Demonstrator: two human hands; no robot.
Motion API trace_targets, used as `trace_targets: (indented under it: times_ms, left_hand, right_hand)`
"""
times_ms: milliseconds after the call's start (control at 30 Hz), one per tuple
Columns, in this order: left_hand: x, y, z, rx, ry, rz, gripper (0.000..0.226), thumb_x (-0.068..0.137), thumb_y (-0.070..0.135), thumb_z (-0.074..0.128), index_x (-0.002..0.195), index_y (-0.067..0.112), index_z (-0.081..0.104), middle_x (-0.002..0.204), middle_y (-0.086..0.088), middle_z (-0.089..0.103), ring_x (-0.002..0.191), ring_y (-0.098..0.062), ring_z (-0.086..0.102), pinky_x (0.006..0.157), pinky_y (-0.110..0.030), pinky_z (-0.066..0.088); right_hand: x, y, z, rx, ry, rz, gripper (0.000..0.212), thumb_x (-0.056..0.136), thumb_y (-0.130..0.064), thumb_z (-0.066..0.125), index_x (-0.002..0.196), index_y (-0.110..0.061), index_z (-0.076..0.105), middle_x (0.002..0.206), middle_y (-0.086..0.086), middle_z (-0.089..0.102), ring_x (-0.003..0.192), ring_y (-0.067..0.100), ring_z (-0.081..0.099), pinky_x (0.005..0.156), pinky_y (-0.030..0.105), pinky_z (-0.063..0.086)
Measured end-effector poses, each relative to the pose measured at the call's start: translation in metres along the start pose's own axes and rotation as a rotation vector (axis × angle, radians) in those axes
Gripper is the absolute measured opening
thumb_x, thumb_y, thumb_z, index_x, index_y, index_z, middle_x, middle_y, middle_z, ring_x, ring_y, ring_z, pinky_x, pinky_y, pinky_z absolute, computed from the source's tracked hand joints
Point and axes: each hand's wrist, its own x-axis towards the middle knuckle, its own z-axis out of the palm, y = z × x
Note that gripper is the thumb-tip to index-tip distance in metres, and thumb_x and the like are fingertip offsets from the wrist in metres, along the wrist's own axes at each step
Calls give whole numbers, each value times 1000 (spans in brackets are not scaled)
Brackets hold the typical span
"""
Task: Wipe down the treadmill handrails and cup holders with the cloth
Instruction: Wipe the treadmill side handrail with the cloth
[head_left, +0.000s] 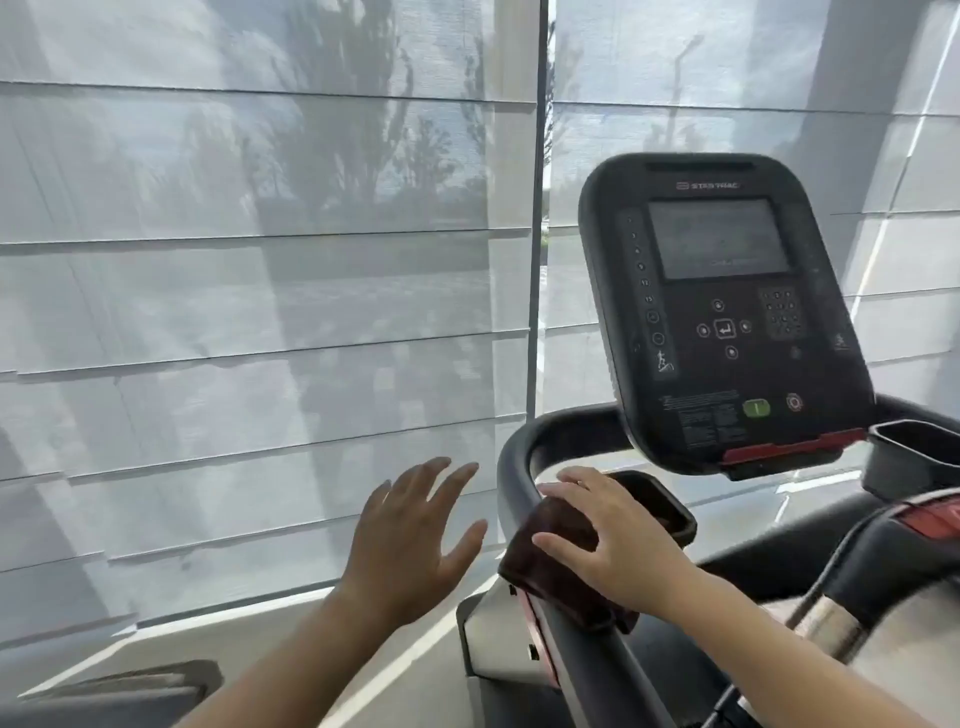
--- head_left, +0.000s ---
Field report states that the black cup holder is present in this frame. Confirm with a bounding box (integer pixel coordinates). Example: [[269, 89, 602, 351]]
[[599, 470, 699, 550], [860, 418, 960, 505]]

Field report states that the person's left forearm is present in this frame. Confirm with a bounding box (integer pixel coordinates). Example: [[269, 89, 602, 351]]
[[176, 588, 421, 728]]

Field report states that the person's right hand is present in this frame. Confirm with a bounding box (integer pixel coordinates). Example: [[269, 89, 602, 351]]
[[530, 464, 703, 620]]

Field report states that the person's left hand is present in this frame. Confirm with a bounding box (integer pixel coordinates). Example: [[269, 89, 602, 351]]
[[337, 455, 490, 630]]

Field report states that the dark brown cleaning cloth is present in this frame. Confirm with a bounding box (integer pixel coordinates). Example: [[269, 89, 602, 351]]
[[497, 494, 640, 635]]

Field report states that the black treadmill handrail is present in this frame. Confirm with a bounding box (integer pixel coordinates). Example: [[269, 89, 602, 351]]
[[497, 392, 960, 728]]

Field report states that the black treadmill console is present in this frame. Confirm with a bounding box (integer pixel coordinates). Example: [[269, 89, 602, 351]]
[[577, 152, 877, 481]]

